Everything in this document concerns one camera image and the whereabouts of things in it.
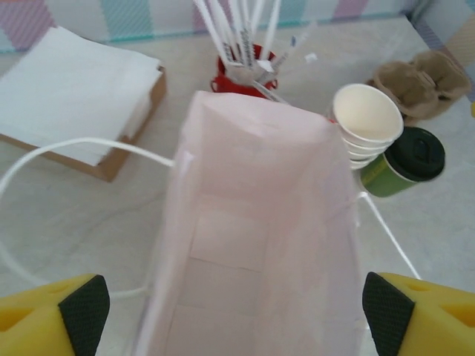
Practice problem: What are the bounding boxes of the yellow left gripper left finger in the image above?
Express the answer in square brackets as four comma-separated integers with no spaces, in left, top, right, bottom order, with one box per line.
[0,273,111,356]

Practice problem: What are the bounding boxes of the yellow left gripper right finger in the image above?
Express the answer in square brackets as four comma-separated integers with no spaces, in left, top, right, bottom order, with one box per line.
[361,271,475,356]

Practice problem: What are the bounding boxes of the green paper coffee cup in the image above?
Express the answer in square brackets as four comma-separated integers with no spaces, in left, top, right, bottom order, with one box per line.
[358,148,416,198]

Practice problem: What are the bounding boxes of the black plastic cup lid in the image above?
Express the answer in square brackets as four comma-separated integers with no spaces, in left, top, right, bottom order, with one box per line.
[381,127,446,185]

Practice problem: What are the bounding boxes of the stack of pulp cup carriers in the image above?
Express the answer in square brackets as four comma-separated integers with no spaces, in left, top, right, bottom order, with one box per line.
[393,85,469,127]

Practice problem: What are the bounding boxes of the white gift bag red flowers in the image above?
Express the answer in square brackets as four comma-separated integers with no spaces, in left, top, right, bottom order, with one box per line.
[0,90,424,356]

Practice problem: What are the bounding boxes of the brown pulp cup carrier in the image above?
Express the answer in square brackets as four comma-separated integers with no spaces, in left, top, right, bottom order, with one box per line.
[367,50,473,112]

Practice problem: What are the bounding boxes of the brown cardboard napkin tray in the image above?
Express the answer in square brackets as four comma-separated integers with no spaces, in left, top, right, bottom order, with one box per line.
[0,66,168,183]

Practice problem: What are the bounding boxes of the paper cup white inside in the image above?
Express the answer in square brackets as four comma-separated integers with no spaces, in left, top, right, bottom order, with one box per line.
[332,83,405,145]

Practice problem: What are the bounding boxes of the stack of white napkins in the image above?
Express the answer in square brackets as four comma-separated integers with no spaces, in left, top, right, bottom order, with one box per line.
[0,25,164,167]

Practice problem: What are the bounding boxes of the red straw holder cup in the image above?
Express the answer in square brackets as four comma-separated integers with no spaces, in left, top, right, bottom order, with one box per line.
[210,44,280,102]

